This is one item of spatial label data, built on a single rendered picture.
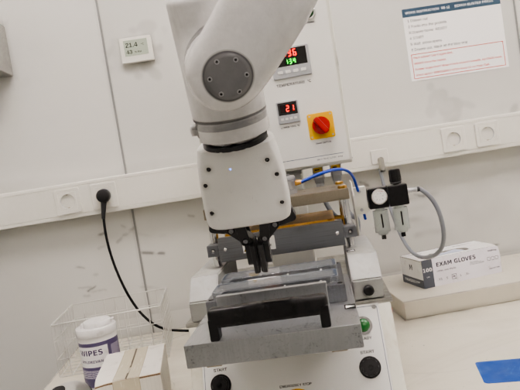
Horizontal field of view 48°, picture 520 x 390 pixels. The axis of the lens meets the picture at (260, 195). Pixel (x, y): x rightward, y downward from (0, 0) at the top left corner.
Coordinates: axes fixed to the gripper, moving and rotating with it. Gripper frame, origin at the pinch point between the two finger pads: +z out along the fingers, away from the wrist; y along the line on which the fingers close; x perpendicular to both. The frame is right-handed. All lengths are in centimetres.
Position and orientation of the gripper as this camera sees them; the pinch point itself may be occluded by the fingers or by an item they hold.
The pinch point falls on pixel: (258, 254)
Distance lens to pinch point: 72.6
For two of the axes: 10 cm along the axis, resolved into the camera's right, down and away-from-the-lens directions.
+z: 1.8, 9.0, 3.9
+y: 9.8, -1.6, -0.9
